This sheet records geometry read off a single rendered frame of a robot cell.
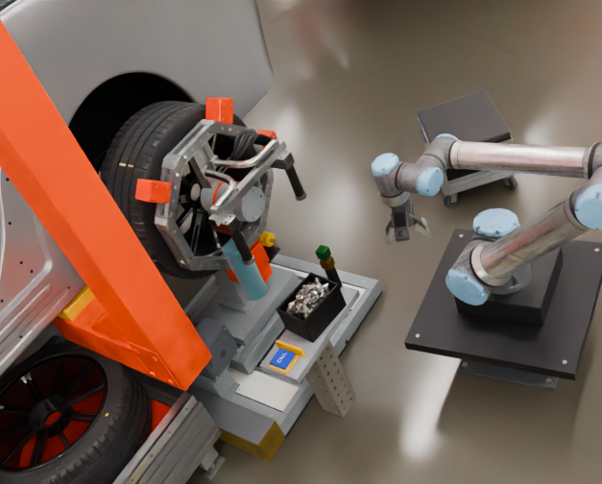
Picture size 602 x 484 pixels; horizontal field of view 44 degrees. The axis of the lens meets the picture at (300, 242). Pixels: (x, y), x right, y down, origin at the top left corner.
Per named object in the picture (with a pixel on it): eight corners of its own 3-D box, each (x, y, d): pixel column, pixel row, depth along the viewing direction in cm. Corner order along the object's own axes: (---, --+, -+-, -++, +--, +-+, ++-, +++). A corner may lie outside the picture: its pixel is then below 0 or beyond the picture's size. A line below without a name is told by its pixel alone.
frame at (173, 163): (275, 201, 312) (227, 91, 277) (287, 204, 308) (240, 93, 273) (196, 296, 285) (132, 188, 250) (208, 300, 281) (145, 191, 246)
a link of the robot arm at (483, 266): (490, 278, 261) (655, 187, 196) (468, 314, 252) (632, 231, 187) (457, 250, 260) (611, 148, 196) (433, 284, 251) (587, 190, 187)
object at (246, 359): (252, 273, 360) (245, 258, 354) (313, 290, 339) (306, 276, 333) (189, 352, 336) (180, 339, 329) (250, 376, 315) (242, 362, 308)
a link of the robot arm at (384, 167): (390, 173, 232) (363, 168, 238) (399, 201, 241) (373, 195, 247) (404, 153, 236) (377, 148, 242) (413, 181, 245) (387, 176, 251)
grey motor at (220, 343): (186, 344, 340) (153, 293, 317) (256, 372, 316) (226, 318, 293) (161, 375, 331) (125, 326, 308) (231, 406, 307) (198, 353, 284)
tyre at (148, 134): (174, 63, 288) (63, 187, 259) (219, 67, 274) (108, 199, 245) (243, 182, 333) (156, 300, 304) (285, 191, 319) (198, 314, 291)
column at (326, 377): (335, 389, 307) (304, 324, 280) (355, 397, 301) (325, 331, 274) (323, 409, 302) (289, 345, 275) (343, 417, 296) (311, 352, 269)
